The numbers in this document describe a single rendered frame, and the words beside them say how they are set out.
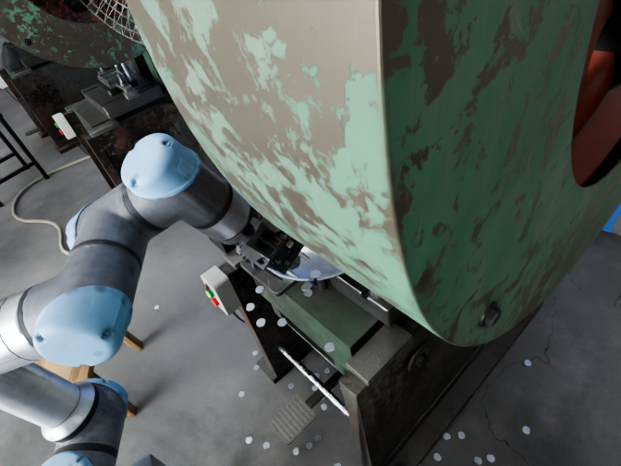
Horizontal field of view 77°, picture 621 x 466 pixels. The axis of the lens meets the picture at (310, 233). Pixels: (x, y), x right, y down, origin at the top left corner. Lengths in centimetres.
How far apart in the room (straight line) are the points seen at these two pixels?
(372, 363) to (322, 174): 69
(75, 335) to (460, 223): 33
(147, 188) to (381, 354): 58
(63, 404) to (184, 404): 82
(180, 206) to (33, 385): 51
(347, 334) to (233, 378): 86
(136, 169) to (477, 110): 37
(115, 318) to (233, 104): 27
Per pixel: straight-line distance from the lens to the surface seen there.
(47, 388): 90
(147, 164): 45
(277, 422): 135
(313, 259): 83
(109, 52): 195
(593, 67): 66
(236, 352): 170
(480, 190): 21
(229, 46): 18
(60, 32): 191
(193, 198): 47
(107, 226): 48
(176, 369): 178
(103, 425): 97
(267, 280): 82
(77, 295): 42
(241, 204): 52
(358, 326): 87
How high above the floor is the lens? 138
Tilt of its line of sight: 43 degrees down
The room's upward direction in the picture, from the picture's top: 14 degrees counter-clockwise
